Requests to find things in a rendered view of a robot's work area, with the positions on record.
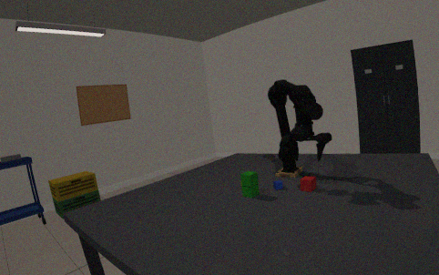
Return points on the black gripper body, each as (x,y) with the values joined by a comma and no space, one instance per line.
(320,138)

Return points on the red block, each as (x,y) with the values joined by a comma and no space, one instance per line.
(308,184)

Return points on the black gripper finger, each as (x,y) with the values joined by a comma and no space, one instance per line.
(319,150)
(294,149)

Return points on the blue block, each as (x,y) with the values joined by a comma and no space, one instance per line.
(277,184)

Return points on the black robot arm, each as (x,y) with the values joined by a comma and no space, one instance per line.
(306,108)

